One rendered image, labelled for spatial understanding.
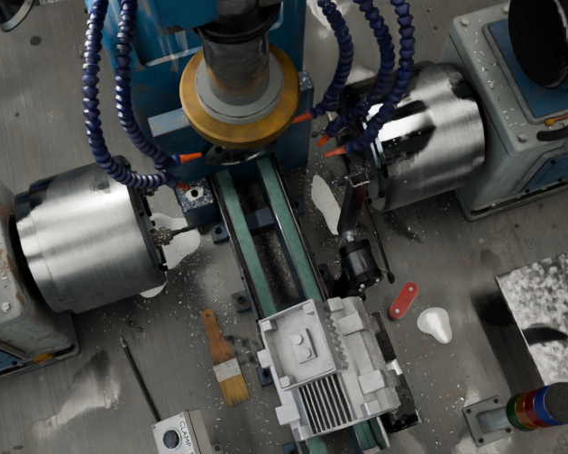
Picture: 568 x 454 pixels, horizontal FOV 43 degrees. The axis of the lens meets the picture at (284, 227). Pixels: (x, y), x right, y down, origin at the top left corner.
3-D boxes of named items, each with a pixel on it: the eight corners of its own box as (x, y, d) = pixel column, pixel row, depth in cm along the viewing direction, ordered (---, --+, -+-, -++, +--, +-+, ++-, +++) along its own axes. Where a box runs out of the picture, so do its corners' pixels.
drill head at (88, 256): (-19, 234, 144) (-78, 187, 120) (158, 178, 148) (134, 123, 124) (8, 353, 136) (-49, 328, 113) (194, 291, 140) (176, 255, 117)
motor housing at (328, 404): (283, 336, 140) (242, 331, 123) (372, 300, 135) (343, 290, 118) (317, 438, 134) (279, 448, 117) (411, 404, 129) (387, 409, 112)
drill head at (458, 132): (295, 135, 151) (298, 73, 127) (474, 79, 156) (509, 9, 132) (337, 243, 144) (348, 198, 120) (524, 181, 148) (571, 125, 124)
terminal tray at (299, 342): (272, 323, 125) (256, 322, 119) (327, 301, 122) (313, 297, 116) (295, 391, 122) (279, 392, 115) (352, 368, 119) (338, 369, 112)
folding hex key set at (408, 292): (407, 280, 153) (407, 278, 151) (419, 288, 152) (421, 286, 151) (385, 314, 151) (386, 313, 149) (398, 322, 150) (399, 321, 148)
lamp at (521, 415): (508, 398, 118) (517, 395, 114) (542, 385, 119) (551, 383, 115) (524, 434, 117) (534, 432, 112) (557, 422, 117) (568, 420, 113)
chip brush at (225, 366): (194, 314, 150) (194, 313, 150) (216, 306, 151) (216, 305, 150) (228, 409, 144) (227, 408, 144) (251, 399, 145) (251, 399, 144)
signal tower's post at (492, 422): (461, 408, 145) (529, 385, 105) (497, 394, 145) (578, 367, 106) (477, 447, 142) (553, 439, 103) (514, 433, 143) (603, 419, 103)
